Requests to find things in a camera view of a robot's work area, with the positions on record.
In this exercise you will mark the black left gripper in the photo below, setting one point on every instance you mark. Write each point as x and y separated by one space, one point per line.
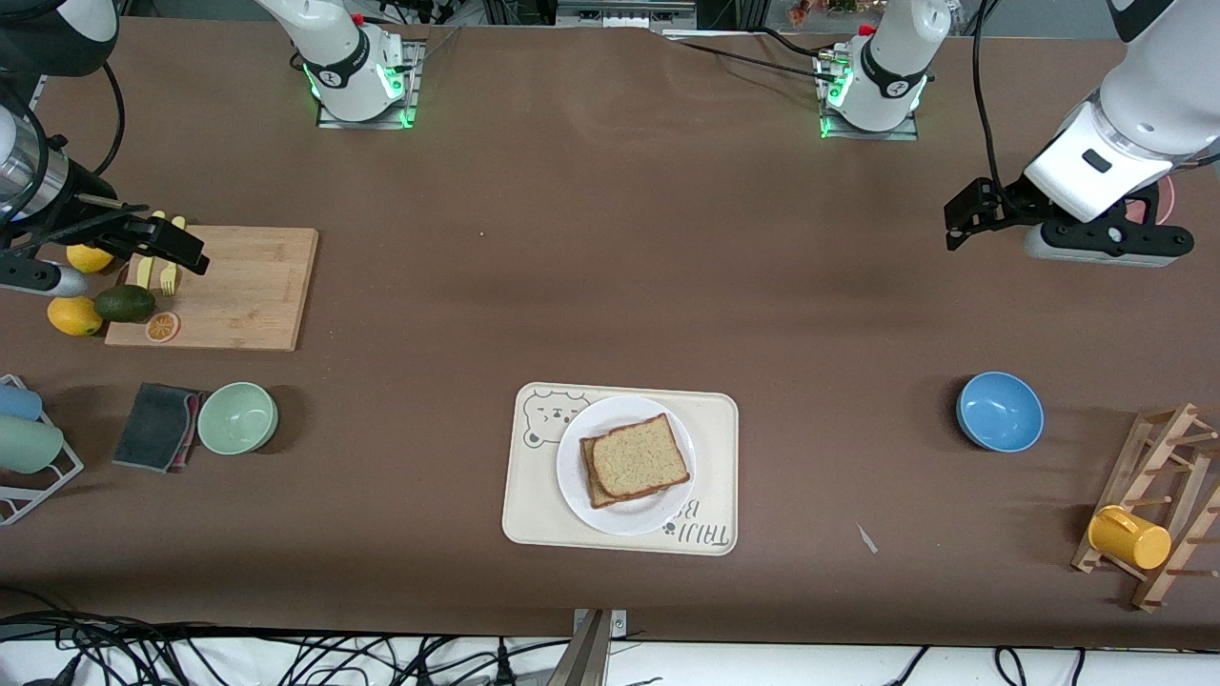
1008 202

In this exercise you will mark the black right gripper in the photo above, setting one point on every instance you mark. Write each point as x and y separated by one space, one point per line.
78 191

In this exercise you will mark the plain brown bread slice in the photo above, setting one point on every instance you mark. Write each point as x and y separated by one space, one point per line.
639 457

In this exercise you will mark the white round plate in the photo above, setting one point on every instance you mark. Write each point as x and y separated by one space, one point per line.
629 519

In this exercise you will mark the toasted bread slice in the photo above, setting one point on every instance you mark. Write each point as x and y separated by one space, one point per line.
591 476

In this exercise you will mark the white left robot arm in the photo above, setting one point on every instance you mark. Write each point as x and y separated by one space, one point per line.
1153 105

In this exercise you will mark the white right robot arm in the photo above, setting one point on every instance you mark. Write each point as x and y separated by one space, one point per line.
343 57

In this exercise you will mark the yellow plastic knife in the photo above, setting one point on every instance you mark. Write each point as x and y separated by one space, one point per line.
144 274

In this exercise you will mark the yellow plastic fork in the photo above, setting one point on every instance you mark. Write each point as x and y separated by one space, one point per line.
169 283

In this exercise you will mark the yellow lemon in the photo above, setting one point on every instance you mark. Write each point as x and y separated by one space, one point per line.
74 314
91 259

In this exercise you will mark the dark green avocado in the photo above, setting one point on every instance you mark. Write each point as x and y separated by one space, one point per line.
124 304

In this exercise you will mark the orange fruit slice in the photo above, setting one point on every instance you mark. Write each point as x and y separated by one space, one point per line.
162 327

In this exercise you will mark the wooden cutting board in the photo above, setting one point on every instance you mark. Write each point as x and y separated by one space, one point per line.
248 305

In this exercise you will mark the dark grey sponge cloth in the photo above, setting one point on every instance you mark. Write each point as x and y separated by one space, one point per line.
152 424

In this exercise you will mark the blue bowl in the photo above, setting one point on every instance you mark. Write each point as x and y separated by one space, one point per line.
1001 412

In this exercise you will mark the pale green bowl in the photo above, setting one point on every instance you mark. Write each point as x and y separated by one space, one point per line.
237 419

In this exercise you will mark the pink bowl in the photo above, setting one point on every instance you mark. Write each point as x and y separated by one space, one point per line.
1165 200

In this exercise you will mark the light blue cup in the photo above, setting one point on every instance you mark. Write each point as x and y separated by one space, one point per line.
17 402

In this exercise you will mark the pale green cup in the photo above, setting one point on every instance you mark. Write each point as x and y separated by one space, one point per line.
29 445

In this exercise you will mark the wooden mug rack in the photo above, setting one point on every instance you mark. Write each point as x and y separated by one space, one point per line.
1139 467

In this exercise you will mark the small white paper scrap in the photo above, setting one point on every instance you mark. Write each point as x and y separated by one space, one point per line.
867 539

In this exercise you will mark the yellow mug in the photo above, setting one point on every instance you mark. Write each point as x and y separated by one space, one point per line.
1129 538

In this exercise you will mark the beige bear print tray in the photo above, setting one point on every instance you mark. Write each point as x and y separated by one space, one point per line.
529 514

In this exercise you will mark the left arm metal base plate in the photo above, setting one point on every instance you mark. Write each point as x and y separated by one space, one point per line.
905 135

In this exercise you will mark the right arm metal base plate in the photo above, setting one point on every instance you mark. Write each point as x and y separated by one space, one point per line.
412 81

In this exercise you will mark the grey metal frame beam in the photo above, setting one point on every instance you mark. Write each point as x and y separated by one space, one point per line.
624 13

